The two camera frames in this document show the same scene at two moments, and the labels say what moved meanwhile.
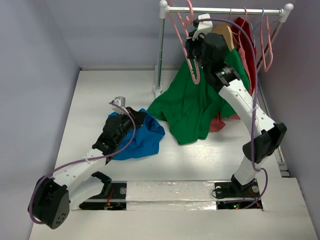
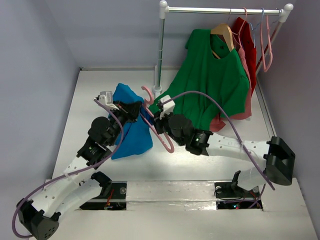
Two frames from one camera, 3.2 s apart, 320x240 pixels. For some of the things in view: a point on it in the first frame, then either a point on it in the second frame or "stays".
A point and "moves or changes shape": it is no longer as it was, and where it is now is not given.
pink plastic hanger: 179,30 → 148,115
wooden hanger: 225,30 stays
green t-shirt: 190,109 stays
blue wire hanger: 263,9 stays
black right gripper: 191,46 → 160,124
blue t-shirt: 146,141 moves or changes shape
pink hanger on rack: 266,69 stays
